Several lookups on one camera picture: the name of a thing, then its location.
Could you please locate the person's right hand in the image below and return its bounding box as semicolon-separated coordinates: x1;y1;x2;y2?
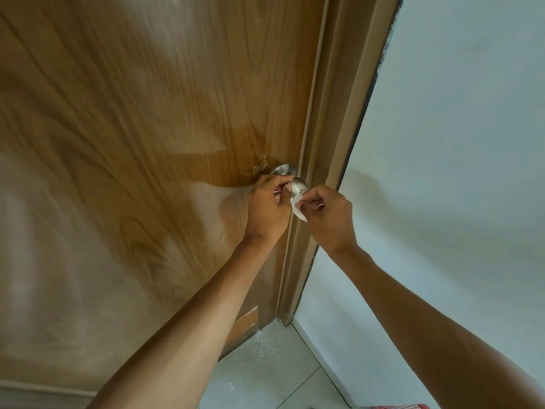
297;184;359;257

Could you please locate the person's left hand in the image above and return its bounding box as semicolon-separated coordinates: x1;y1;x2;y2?
244;174;295;246

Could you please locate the silver round door knob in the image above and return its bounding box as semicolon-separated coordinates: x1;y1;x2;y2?
269;163;309;197

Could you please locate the white tissue wipe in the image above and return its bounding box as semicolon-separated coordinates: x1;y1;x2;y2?
290;192;310;224

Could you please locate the person's left forearm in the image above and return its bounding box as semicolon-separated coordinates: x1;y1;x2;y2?
85;234;282;409

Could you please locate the person's right forearm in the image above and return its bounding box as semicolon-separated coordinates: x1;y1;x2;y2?
327;243;545;409

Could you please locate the brown tape patch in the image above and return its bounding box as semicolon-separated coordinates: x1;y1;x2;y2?
223;306;259;348

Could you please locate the brown wooden door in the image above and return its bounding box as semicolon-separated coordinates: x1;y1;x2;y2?
0;0;331;397

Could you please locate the white baseboard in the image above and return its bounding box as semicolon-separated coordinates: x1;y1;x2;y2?
291;318;355;409

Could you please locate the brown wooden door frame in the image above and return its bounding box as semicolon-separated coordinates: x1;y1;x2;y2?
276;0;404;327

